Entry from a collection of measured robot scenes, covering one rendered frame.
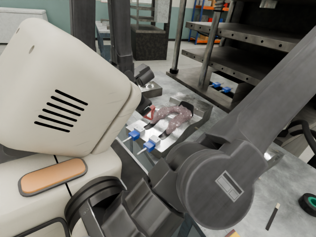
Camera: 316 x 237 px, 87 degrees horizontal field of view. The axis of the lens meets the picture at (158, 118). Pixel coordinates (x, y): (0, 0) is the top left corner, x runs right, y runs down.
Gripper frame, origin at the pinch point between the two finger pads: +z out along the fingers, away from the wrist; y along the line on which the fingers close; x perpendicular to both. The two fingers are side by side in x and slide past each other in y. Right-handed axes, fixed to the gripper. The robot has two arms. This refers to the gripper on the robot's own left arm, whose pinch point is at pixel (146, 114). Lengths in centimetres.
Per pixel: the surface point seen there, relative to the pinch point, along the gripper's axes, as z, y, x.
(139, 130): 9.6, 3.5, 6.3
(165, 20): 124, 308, -256
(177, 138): 17.7, -10.5, -4.9
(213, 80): 49, 23, -75
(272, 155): 20, -46, -26
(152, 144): 10.9, -7.4, 6.7
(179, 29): 22, 74, -92
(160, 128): 17.0, 0.7, -3.5
